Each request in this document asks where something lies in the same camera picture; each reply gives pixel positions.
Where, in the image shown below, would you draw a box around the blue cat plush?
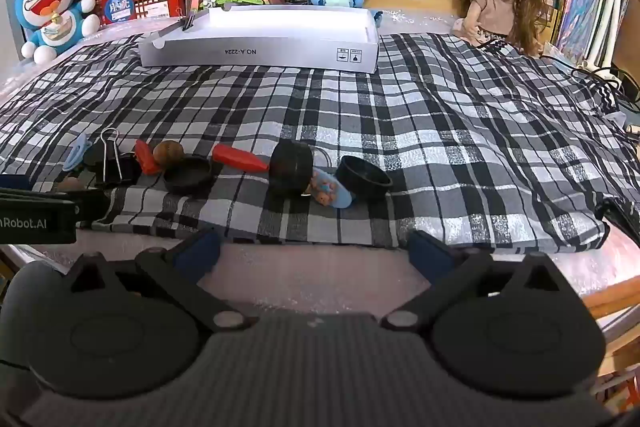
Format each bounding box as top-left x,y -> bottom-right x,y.
15,0 -> 101,62

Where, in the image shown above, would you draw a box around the round blue tag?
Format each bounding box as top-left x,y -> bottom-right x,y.
102,0 -> 137,24

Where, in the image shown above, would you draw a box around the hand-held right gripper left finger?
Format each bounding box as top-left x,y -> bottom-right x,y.
62,229 -> 258,333

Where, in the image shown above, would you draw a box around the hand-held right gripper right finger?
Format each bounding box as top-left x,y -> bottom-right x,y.
380,231 -> 576,333

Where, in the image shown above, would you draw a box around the row of colourful thin books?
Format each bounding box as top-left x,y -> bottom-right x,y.
550,0 -> 632,64

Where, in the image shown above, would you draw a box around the red toy chili pepper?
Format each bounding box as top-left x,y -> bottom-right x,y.
134,139 -> 160,174
212,143 -> 270,172

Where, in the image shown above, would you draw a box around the black cables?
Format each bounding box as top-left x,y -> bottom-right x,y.
542,52 -> 640,114

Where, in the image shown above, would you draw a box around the black white plaid cloth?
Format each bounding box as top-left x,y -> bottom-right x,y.
0,32 -> 640,253

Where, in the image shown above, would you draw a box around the white cardboard box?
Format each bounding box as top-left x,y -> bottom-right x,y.
139,6 -> 380,74

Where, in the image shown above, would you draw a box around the plain blue plastic clip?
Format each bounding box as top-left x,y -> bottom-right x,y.
62,133 -> 93,172

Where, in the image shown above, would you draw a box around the brown cardboard box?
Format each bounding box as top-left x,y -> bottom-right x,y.
612,0 -> 640,78

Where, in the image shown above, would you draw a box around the blue cookie print clip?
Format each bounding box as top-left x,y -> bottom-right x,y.
306,168 -> 353,210

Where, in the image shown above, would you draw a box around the black plastic cap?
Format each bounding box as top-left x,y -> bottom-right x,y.
335,155 -> 393,200
269,139 -> 314,198
163,157 -> 215,195

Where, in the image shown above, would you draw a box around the black binder clip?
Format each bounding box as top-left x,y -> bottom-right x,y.
94,129 -> 144,188

